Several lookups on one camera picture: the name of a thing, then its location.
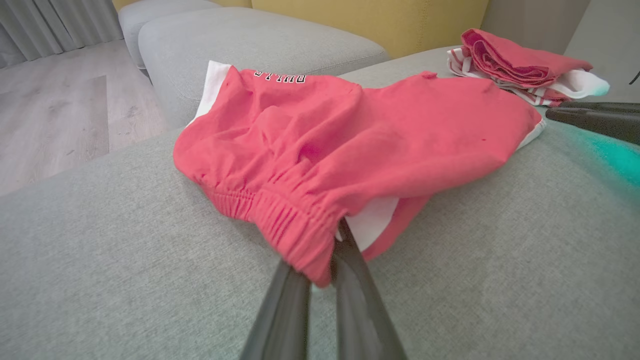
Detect red white basketball jersey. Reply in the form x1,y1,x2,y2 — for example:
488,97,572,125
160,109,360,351
446,28,611,108

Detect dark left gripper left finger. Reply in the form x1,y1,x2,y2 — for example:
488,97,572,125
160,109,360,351
239,259,312,360

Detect small grey sofa cushion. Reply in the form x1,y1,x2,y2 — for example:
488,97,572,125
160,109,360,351
118,0,221,69

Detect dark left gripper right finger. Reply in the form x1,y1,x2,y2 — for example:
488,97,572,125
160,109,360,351
330,219,409,360

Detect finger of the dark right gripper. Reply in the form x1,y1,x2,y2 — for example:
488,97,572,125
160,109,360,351
544,108,640,147
552,101,640,114

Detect grey curtain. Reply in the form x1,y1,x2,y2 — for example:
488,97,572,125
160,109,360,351
0,0,125,70

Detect yellow sofa backrest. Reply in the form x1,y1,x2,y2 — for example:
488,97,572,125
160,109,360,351
112,0,490,60

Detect red shorts white stripes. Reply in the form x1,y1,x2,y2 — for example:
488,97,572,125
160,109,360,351
172,60,547,289

